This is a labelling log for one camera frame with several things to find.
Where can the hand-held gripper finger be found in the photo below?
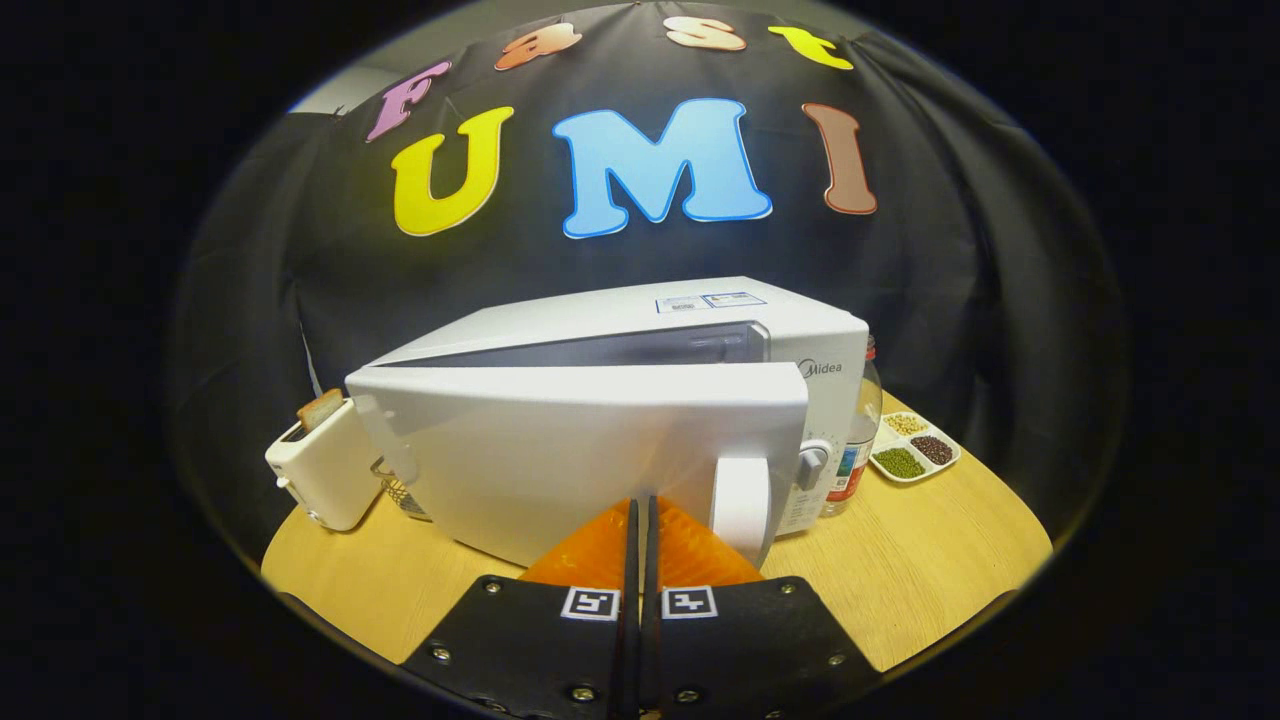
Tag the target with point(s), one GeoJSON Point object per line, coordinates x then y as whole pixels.
{"type": "Point", "coordinates": [651, 620]}
{"type": "Point", "coordinates": [630, 620]}

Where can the white microwave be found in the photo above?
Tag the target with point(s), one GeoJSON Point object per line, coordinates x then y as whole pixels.
{"type": "Point", "coordinates": [550, 450]}

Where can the clear plastic water bottle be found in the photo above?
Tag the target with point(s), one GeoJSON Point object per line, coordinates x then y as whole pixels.
{"type": "Point", "coordinates": [860, 440]}

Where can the white divided bean dish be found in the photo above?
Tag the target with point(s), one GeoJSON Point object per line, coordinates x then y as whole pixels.
{"type": "Point", "coordinates": [915, 450]}

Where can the white toaster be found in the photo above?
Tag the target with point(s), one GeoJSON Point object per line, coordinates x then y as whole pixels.
{"type": "Point", "coordinates": [325, 470]}

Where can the toast slice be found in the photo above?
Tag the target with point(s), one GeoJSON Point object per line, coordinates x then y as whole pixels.
{"type": "Point", "coordinates": [320, 410]}

